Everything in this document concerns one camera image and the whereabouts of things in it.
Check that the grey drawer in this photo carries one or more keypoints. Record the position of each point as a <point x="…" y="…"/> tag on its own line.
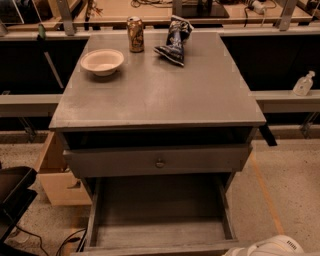
<point x="88" y="163"/>
<point x="161" y="215"/>

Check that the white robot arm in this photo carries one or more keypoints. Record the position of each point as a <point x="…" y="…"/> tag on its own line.
<point x="278" y="245"/>

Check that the grey wooden drawer cabinet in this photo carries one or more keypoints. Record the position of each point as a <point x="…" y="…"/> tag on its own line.
<point x="150" y="103"/>

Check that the grey top drawer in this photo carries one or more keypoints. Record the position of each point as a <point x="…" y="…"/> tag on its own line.
<point x="88" y="163"/>

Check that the blue crumpled chip bag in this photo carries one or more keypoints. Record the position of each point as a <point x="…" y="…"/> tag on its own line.
<point x="179" y="32"/>

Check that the white paper bowl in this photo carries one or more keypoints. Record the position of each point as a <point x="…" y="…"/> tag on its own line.
<point x="102" y="62"/>

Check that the gold drink can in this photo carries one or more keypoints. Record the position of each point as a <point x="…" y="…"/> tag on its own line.
<point x="135" y="34"/>

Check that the light wooden box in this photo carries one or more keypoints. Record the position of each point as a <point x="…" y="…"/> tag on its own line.
<point x="60" y="185"/>

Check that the clear hand sanitizer bottle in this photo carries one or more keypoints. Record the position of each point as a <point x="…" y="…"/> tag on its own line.
<point x="304" y="84"/>

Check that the black plastic bin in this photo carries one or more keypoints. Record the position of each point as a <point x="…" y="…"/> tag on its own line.
<point x="15" y="196"/>

